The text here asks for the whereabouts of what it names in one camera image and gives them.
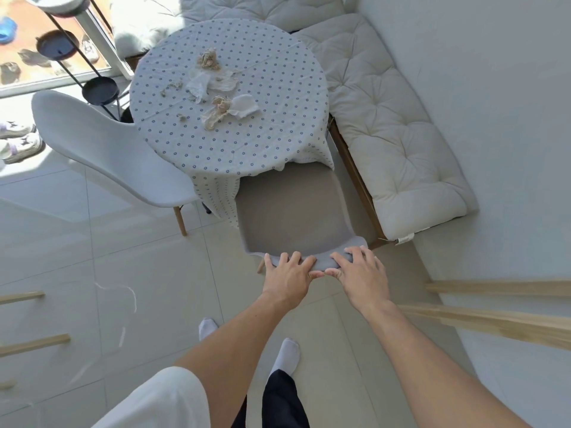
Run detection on person's right hand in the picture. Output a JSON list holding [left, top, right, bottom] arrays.
[[324, 246, 390, 315]]

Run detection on person's left hand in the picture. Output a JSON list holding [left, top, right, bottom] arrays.
[[263, 251, 324, 311]]

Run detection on grey shell chair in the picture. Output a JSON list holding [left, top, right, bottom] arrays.
[[234, 162, 369, 275]]

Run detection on person's left forearm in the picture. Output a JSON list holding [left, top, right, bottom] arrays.
[[172, 290, 309, 428]]

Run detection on person's right forearm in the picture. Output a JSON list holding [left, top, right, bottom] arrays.
[[360, 298, 532, 428]]

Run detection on person's white sock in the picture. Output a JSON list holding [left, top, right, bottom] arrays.
[[272, 337, 301, 377], [198, 317, 219, 342]]

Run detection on long cream tufted bench cushion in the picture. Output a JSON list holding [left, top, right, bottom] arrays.
[[292, 13, 481, 242]]

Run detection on person's dark trousers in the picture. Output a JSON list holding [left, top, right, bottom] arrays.
[[231, 369, 311, 428]]

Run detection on white baby mitten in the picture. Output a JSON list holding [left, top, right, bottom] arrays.
[[229, 94, 262, 117]]

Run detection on beige long sock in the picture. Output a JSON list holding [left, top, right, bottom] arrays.
[[203, 95, 235, 130]]

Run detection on person's white sleeve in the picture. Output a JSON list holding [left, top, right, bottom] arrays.
[[91, 366, 211, 428]]

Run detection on white blue-dotted tablecloth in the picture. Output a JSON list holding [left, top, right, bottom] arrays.
[[129, 18, 335, 230]]

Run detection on white crumpled cloth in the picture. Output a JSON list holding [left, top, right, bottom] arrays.
[[185, 69, 240, 104]]

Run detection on white shell chair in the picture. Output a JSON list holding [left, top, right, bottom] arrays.
[[31, 89, 202, 237]]

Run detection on beige crumpled sock bundle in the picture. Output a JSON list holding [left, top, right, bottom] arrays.
[[197, 47, 222, 72]]

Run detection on short wooden slat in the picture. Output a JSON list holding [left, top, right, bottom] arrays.
[[0, 333, 71, 358], [0, 290, 46, 306]]

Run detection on cream tufted back cushion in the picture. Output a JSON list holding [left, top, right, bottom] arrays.
[[180, 0, 347, 34]]

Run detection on white fluffy pillow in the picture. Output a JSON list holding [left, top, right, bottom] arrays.
[[109, 0, 189, 59]]

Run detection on white sneaker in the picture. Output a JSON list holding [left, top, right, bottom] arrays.
[[0, 121, 37, 140], [0, 132, 46, 165]]

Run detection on white outdoor shoe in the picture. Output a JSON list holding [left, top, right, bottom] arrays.
[[81, 34, 100, 64]]

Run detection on black tiered metal stand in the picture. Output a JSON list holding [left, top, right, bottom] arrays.
[[24, 0, 134, 124]]

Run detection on dark outdoor shoe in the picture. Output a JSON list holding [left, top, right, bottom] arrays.
[[17, 48, 52, 68], [0, 62, 22, 85]]

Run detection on wooden bench frame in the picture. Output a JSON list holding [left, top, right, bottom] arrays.
[[327, 115, 390, 251]]

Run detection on light wooden rail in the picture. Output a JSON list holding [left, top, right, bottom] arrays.
[[425, 280, 571, 300], [396, 304, 571, 351]]

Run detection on white sliding door frame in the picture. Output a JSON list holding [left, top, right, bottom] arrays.
[[87, 0, 135, 81]]

